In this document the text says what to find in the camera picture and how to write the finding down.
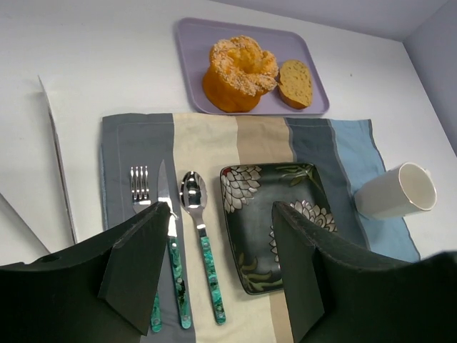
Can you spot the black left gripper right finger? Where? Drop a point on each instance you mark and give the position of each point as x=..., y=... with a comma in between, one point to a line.
x=337, y=291

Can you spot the lavender plastic tray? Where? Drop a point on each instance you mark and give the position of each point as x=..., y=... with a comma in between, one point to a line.
x=195, y=37

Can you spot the white ceramic mug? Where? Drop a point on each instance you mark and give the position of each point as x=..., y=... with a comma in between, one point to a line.
x=401, y=191

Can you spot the white foam board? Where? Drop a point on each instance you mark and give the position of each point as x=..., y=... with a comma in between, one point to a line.
x=33, y=205

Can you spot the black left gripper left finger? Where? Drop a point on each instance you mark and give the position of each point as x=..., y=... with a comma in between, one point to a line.
x=99, y=290

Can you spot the spoon with green handle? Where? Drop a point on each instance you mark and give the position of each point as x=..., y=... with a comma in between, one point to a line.
x=193, y=196

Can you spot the fork with green handle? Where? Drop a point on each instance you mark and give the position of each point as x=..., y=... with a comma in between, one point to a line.
x=140, y=200

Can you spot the black floral square plate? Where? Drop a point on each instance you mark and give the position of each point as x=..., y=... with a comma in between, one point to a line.
x=248, y=192

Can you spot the knife with green handle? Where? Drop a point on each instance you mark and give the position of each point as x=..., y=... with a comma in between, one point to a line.
x=180, y=288

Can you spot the striped cloth placemat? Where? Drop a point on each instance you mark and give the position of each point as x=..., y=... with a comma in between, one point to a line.
x=344, y=152

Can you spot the sliced bread piece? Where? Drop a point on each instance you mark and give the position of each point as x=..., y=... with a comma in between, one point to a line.
x=295, y=84

